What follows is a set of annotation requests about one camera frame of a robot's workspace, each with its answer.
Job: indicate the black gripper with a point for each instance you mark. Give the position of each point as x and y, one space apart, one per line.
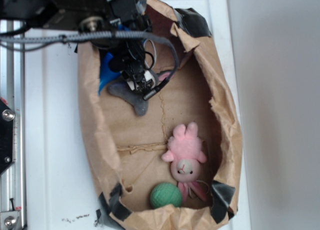
129 60

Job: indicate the blue plastic bottle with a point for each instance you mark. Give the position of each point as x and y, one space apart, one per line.
106 72

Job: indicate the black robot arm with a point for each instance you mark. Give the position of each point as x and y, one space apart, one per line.
112 25

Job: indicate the grey plush donkey toy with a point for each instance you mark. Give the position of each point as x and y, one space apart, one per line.
126 90

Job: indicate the pink plush sheep toy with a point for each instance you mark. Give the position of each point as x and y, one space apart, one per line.
185 155

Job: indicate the brown paper bag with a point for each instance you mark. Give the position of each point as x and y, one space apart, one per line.
124 150

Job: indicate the green ball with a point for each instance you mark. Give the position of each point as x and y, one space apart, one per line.
165 193

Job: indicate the white plastic tray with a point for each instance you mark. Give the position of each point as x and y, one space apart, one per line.
60 192

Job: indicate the black metal bracket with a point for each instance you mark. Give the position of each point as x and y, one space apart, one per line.
7 121

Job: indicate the aluminium frame rail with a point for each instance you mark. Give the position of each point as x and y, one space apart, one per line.
13 203

